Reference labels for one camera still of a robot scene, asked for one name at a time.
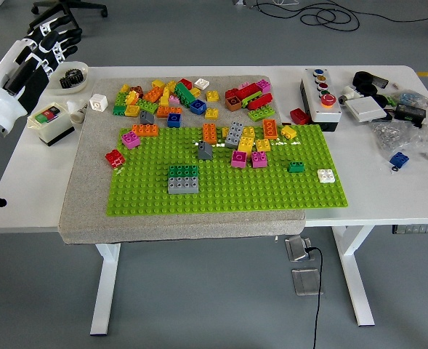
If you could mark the orange-yellow brick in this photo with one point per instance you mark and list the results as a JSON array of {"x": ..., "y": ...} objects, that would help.
[{"x": 132, "y": 97}]

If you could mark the push-button control box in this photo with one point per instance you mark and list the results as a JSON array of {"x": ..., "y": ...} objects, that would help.
[{"x": 324, "y": 112}]

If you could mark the lime green flat brick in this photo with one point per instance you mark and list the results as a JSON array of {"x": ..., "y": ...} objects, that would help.
[{"x": 251, "y": 97}]

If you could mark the red square brick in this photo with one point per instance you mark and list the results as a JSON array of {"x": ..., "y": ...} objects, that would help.
[{"x": 115, "y": 159}]

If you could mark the white switch plate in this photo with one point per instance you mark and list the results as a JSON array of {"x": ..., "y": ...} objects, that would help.
[{"x": 365, "y": 110}]

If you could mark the dark green long brick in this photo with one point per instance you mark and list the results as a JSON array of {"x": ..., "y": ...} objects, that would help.
[{"x": 184, "y": 170}]

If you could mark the white cube brick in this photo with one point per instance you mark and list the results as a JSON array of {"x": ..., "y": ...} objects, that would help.
[{"x": 98, "y": 102}]

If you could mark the clear bag with blue part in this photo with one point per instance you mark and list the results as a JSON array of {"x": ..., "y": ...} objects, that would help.
[{"x": 410, "y": 97}]

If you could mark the white red-green switch box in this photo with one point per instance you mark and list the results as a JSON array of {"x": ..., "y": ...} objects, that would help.
[{"x": 50, "y": 131}]

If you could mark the grey-brown mat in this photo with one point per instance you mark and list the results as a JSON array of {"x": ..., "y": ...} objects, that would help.
[{"x": 199, "y": 227}]

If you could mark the small yellow brick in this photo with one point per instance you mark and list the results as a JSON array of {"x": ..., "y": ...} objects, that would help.
[{"x": 225, "y": 132}]

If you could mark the red long brick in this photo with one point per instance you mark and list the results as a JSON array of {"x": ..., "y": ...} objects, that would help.
[{"x": 247, "y": 91}]

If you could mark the black gear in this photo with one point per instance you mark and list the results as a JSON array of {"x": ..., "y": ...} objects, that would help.
[{"x": 72, "y": 79}]

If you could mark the flat-lying grey long brick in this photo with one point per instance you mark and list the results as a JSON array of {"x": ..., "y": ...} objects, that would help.
[{"x": 184, "y": 186}]

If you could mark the orange long brick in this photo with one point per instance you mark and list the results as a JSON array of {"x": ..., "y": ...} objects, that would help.
[
  {"x": 209, "y": 133},
  {"x": 169, "y": 111},
  {"x": 270, "y": 128},
  {"x": 145, "y": 129}
]

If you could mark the tilted grey long brick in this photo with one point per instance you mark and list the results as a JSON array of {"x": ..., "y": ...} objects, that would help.
[{"x": 234, "y": 134}]

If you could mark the lime green long brick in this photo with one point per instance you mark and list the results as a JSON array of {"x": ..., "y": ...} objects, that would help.
[{"x": 261, "y": 113}]

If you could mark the pink square brick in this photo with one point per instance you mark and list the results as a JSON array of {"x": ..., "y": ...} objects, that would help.
[
  {"x": 263, "y": 85},
  {"x": 259, "y": 159},
  {"x": 130, "y": 140}
]

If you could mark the white table leg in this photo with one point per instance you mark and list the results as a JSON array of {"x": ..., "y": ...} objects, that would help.
[
  {"x": 104, "y": 291},
  {"x": 355, "y": 276}
]

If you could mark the grey slope brick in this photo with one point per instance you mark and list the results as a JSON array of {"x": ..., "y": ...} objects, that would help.
[
  {"x": 147, "y": 118},
  {"x": 205, "y": 152}
]

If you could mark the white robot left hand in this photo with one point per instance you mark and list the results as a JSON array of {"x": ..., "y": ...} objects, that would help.
[{"x": 3, "y": 98}]

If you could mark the grey table control panel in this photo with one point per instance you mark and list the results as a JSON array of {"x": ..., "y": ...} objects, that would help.
[{"x": 417, "y": 228}]

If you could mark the white square brick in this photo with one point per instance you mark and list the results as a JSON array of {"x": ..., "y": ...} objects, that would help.
[
  {"x": 326, "y": 175},
  {"x": 201, "y": 83}
]

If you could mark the silver floor plate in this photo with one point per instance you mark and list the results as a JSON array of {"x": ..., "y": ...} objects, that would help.
[{"x": 306, "y": 281}]

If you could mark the silver floor socket box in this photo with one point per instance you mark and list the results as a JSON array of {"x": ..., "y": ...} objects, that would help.
[{"x": 295, "y": 249}]

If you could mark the white bowl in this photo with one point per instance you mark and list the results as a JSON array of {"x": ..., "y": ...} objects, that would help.
[{"x": 79, "y": 87}]

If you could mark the black office chair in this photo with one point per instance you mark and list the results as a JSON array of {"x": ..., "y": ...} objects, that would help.
[{"x": 86, "y": 5}]

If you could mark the white plastic fitting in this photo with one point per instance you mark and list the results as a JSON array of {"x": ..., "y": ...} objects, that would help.
[{"x": 349, "y": 94}]

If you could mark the brown hollow brick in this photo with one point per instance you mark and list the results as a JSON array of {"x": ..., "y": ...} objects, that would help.
[{"x": 233, "y": 103}]

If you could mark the red rounded brick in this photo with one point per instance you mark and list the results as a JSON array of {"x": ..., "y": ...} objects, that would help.
[{"x": 260, "y": 101}]

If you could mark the yellow square brick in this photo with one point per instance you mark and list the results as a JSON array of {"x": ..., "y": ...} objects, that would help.
[
  {"x": 212, "y": 95},
  {"x": 211, "y": 113}
]

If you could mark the white tube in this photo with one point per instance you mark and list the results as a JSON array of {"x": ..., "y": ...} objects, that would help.
[{"x": 76, "y": 109}]

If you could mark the extra long green brick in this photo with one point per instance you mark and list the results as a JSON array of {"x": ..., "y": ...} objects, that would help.
[{"x": 184, "y": 94}]

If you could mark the black power adapter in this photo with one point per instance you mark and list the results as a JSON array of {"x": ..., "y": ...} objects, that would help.
[{"x": 410, "y": 112}]

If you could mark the magenta square brick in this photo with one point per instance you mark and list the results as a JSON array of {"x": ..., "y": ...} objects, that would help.
[{"x": 239, "y": 159}]

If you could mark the blue square brick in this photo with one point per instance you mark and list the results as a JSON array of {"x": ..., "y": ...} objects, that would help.
[
  {"x": 174, "y": 120},
  {"x": 198, "y": 106}
]

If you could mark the small dark green brick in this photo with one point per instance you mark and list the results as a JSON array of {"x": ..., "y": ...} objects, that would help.
[{"x": 296, "y": 166}]

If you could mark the green toy baseplate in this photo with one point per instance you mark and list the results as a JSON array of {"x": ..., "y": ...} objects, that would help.
[{"x": 242, "y": 196}]

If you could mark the tall yellow brick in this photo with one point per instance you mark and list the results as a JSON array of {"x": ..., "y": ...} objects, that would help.
[{"x": 165, "y": 96}]

